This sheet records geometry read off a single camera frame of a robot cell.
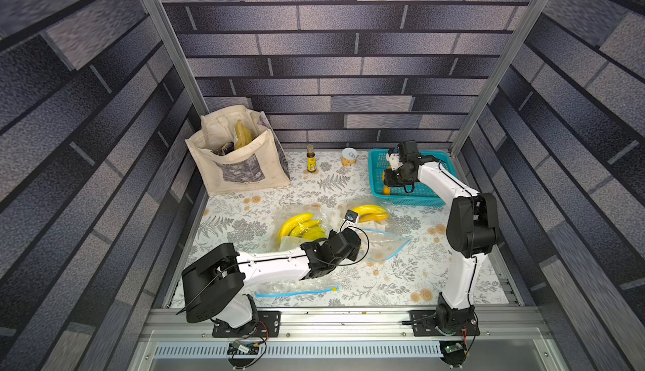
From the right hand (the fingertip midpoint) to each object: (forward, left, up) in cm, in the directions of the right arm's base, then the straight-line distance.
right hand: (386, 179), depth 98 cm
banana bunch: (-20, +32, -3) cm, 38 cm away
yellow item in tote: (+9, +56, +15) cm, 59 cm away
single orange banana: (-2, -1, -6) cm, 7 cm away
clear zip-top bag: (-38, +23, -8) cm, 45 cm away
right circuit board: (-54, -17, -13) cm, 58 cm away
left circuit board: (-56, +49, -9) cm, 75 cm away
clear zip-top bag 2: (-24, +5, -8) cm, 25 cm away
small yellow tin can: (+15, +14, -3) cm, 21 cm away
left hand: (-25, +13, +2) cm, 29 cm away
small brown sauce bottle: (+10, +31, 0) cm, 33 cm away
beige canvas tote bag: (-3, +54, +19) cm, 58 cm away
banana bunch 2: (-14, +7, -3) cm, 16 cm away
